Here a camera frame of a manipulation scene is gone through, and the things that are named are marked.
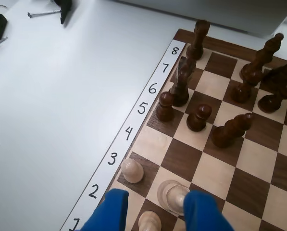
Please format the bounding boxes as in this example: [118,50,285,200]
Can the black table clamp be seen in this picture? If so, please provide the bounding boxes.
[52,0,74,26]

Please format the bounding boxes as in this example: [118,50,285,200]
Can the light wooden queen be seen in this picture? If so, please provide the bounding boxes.
[157,179,191,216]

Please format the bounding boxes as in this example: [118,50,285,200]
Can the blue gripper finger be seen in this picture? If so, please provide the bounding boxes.
[78,188,130,231]
[183,189,234,231]

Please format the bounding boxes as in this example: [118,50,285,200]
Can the light wooden pawn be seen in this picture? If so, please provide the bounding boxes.
[121,158,144,184]
[137,210,162,231]

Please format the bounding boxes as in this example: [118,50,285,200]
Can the dark wooden knight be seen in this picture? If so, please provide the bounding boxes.
[169,56,197,107]

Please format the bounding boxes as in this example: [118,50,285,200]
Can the wooden chessboard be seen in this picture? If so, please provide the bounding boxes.
[97,28,287,231]

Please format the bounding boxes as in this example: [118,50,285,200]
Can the grey flat panel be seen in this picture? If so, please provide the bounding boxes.
[114,0,287,39]

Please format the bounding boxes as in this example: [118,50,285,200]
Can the dark wooden rook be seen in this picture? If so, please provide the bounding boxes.
[186,19,211,61]

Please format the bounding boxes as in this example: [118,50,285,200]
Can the white number label strip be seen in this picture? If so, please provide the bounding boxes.
[59,40,187,231]

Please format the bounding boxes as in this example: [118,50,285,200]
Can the dark wooden pawn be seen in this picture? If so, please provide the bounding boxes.
[230,69,264,104]
[186,104,212,132]
[257,81,287,114]
[156,91,175,122]

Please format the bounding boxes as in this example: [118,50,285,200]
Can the dark wooden bishop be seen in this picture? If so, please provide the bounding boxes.
[239,33,285,81]
[211,112,253,149]

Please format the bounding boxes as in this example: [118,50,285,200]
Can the metal clamp screw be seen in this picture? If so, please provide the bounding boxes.
[27,10,62,18]

